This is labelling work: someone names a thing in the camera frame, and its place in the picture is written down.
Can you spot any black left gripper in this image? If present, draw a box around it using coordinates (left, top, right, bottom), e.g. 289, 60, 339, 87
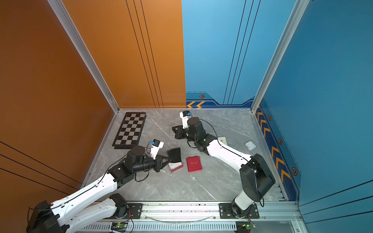
133, 154, 173, 175

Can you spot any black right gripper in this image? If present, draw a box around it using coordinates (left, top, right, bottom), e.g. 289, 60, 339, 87
172, 125, 199, 143

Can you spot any red jewelry box base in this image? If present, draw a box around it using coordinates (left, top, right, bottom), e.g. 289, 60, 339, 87
168, 162, 183, 172

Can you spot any red booklet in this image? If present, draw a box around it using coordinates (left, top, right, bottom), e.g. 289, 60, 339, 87
186, 156, 203, 172

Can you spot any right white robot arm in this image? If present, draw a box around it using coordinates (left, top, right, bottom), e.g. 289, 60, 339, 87
172, 125, 275, 218

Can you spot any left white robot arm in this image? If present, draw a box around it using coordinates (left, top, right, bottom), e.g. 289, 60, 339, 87
26, 146, 174, 233

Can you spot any black white chessboard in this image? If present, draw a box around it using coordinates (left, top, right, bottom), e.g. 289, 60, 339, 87
112, 112, 146, 150

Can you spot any clear plastic earphone case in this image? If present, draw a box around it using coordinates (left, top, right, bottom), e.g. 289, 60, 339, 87
245, 141, 256, 151

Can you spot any left circuit board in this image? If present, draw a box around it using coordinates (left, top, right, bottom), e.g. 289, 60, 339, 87
110, 222, 128, 233

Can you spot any circuit board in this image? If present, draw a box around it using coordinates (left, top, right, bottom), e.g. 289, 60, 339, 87
234, 221, 256, 233
110, 222, 128, 233

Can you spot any right circuit board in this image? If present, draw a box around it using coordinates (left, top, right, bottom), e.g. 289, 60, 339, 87
234, 221, 256, 233

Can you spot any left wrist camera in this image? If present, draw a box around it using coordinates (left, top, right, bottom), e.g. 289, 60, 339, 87
150, 139, 164, 160

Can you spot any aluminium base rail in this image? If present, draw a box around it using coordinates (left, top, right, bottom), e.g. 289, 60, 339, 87
69, 200, 304, 225

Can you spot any aluminium corner post right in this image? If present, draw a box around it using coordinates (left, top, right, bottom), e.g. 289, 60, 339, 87
251, 0, 310, 114

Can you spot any aluminium corner post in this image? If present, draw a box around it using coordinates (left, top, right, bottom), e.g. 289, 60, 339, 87
48, 0, 120, 113
251, 0, 310, 114

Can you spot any aluminium corner post left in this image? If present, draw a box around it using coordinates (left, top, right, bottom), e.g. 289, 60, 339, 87
48, 0, 120, 113

